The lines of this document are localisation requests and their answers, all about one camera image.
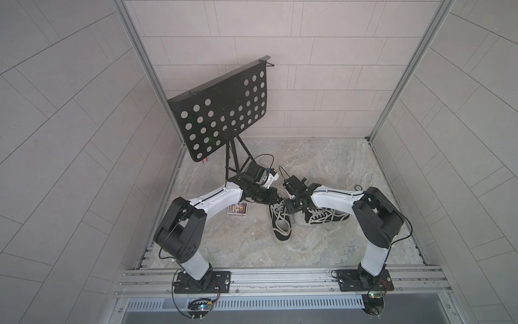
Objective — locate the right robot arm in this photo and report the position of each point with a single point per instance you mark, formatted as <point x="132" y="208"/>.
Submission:
<point x="378" y="218"/>

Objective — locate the purple card box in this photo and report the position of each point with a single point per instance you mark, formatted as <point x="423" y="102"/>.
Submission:
<point x="239" y="209"/>

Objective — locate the right green circuit board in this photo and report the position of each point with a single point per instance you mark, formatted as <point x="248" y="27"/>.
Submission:
<point x="373" y="306"/>

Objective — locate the black canvas sneaker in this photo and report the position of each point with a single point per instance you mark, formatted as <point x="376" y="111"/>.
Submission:
<point x="281" y="223"/>
<point x="318" y="216"/>

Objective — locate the left green circuit board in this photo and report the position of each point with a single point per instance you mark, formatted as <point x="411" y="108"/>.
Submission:
<point x="201" y="305"/>

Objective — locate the green circuit board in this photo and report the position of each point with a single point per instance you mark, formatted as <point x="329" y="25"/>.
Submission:
<point x="373" y="306"/>
<point x="201" y="305"/>

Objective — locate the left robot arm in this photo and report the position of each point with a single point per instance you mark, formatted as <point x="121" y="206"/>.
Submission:
<point x="180" y="231"/>

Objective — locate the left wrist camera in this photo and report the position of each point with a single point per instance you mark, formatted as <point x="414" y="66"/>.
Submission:
<point x="270" y="177"/>

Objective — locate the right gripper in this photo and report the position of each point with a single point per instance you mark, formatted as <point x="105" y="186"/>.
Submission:
<point x="290" y="208"/>

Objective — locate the black perforated music stand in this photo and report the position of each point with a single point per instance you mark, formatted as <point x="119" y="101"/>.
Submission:
<point x="213" y="115"/>

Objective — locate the aluminium rail frame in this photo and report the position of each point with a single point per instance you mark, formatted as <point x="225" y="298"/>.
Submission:
<point x="284" y="281"/>

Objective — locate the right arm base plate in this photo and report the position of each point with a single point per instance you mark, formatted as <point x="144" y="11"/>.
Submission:
<point x="358" y="280"/>

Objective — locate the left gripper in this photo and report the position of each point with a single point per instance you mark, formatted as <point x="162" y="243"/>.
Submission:
<point x="268" y="199"/>

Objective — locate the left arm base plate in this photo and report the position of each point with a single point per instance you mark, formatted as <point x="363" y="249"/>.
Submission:
<point x="211" y="283"/>

